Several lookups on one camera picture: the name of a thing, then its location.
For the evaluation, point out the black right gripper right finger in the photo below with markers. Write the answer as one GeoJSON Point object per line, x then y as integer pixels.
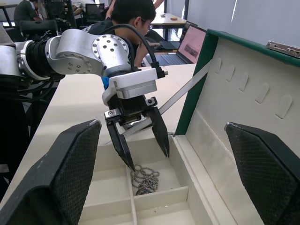
{"type": "Point", "coordinates": [269, 168]}

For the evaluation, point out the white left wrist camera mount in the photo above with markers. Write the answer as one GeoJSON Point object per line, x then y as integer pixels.
{"type": "Point", "coordinates": [133, 79]}

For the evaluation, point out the black mesh office chair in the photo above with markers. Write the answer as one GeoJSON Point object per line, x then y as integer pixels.
{"type": "Point", "coordinates": [93, 11]}

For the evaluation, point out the green cream-lined jewelry box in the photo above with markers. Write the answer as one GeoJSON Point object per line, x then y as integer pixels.
{"type": "Point", "coordinates": [211, 140]}

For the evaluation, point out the person with glasses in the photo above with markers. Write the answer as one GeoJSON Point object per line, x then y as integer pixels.
{"type": "Point", "coordinates": [126, 11]}

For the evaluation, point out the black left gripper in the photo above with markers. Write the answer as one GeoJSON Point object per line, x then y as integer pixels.
{"type": "Point", "coordinates": [127, 107]}

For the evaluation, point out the blue tape piece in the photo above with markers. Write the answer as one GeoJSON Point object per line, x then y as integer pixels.
{"type": "Point", "coordinates": [106, 82]}

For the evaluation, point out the laptop with pink screen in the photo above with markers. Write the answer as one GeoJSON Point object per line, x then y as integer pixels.
{"type": "Point", "coordinates": [191, 44]}

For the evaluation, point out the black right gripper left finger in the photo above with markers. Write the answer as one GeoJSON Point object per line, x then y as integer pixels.
{"type": "Point", "coordinates": [47, 178]}

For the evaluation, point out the small orange object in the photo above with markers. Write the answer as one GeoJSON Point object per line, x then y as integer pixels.
{"type": "Point", "coordinates": [173, 18]}

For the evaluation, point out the wooden background table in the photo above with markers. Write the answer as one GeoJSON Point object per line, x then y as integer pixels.
{"type": "Point", "coordinates": [167, 22]}

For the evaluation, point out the person in dark shirt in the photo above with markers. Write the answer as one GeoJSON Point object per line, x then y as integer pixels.
{"type": "Point", "coordinates": [24, 11]}

